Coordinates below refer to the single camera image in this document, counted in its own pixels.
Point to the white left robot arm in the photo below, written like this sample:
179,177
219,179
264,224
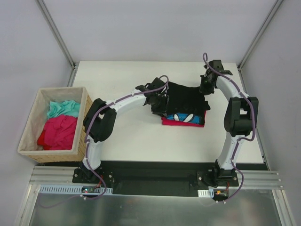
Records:
100,119

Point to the red t-shirt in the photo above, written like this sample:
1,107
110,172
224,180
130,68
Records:
58,133
184,119

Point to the aluminium frame post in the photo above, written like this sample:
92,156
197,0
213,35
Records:
262,29
56,34

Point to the right white cable duct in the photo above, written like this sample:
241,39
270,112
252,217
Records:
211,193

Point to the aluminium front rail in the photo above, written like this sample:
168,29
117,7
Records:
55,175

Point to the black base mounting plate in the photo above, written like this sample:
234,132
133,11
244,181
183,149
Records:
179,179

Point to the black flower print t-shirt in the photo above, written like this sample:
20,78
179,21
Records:
185,99

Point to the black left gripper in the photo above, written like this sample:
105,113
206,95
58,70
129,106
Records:
162,103

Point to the wicker laundry basket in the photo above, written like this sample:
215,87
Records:
28,145

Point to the red t-shirt in basket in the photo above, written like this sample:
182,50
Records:
58,133

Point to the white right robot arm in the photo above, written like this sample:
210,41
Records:
240,118

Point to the right aluminium frame post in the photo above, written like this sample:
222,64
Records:
262,29

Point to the white cable duct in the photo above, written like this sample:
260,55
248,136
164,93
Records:
69,189
211,193

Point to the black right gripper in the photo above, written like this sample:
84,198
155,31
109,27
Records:
204,86

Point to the left white cable duct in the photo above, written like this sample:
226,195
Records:
69,189

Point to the teal t-shirt in basket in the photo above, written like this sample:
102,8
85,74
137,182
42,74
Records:
67,107

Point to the left aluminium frame post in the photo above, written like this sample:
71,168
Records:
56,34

